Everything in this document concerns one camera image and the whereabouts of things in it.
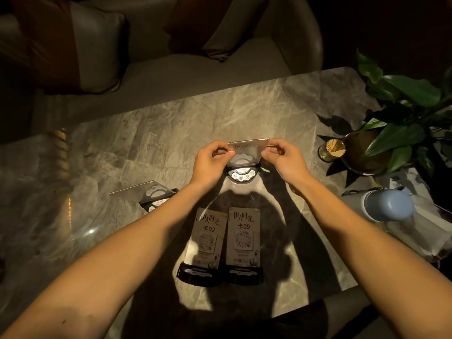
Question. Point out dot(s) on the person's right hand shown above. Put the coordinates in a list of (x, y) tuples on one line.
[(289, 165)]

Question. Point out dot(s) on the person's left hand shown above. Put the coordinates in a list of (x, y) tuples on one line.
[(206, 165)]

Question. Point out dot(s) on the person's right thumb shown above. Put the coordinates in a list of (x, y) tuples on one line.
[(269, 157)]

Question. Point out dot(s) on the person's left thumb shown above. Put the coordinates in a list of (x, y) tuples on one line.
[(222, 154)]

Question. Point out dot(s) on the clear acrylic sign panel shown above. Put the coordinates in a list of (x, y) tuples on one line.
[(247, 148), (141, 192)]

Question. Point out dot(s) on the person's right forearm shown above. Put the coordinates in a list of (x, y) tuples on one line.
[(367, 250)]

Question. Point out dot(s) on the person's left forearm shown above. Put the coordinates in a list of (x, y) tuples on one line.
[(116, 264)]

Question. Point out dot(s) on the black call button base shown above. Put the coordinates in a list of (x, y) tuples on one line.
[(160, 202), (243, 275), (196, 275), (243, 174)]

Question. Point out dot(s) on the toothpick holder with toothpicks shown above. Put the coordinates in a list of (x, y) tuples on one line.
[(332, 150)]

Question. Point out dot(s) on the grey sofa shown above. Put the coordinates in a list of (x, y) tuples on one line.
[(212, 77)]

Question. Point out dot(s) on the printed table sign card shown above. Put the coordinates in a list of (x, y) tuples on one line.
[(206, 240), (243, 238)]

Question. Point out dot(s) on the dark round plant pot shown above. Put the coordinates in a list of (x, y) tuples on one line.
[(356, 151)]

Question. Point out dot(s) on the pale blue bottle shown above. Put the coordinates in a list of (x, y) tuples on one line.
[(388, 204)]

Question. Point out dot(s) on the grey and brown cushion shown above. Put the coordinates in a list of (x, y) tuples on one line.
[(219, 24), (88, 49)]

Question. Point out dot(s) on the green leafy plant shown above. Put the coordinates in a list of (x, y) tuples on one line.
[(409, 102)]

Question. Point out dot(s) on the person's dark trousers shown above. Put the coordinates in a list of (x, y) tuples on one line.
[(254, 324)]

